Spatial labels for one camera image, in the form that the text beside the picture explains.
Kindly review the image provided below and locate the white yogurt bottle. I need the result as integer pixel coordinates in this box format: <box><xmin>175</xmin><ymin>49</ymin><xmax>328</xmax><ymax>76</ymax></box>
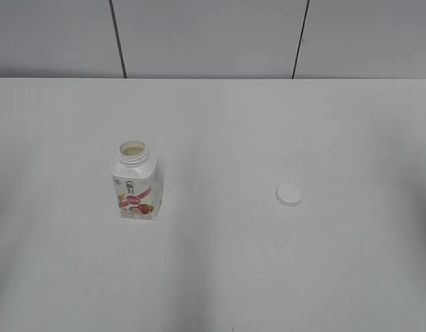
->
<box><xmin>111</xmin><ymin>140</ymin><xmax>163</xmax><ymax>220</ymax></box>

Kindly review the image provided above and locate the white bottle cap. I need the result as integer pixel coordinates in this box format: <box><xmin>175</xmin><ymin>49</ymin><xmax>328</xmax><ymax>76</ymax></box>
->
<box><xmin>276</xmin><ymin>184</ymin><xmax>302</xmax><ymax>208</ymax></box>

